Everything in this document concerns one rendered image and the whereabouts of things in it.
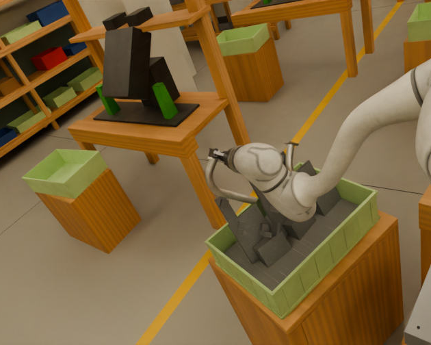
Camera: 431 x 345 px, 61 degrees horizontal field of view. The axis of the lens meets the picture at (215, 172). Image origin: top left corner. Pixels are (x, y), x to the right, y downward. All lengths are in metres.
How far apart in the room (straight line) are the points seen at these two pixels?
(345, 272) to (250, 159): 0.75
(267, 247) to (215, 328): 1.09
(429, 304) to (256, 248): 0.62
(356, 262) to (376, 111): 0.90
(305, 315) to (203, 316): 1.20
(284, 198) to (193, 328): 1.67
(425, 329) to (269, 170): 0.66
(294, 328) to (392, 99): 0.97
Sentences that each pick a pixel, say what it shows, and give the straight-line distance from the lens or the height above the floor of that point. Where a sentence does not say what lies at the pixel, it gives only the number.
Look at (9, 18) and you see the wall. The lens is 7.25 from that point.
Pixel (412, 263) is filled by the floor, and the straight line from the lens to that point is 2.59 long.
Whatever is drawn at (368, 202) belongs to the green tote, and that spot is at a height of 0.95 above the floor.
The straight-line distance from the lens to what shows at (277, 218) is 1.59.
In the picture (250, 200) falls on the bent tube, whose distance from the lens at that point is 1.46.
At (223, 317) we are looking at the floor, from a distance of 2.54.
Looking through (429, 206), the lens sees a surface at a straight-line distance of 1.64.
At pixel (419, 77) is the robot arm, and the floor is 1.70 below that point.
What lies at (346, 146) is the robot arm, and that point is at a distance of 0.89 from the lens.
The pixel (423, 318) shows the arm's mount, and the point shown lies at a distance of 1.32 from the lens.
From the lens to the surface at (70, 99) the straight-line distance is 6.95.
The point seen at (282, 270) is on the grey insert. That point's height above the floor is 0.85.
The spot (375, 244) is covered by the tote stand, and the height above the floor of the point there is 0.78.
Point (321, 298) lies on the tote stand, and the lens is 1.53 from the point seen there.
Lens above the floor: 2.05
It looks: 34 degrees down
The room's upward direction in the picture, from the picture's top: 23 degrees counter-clockwise
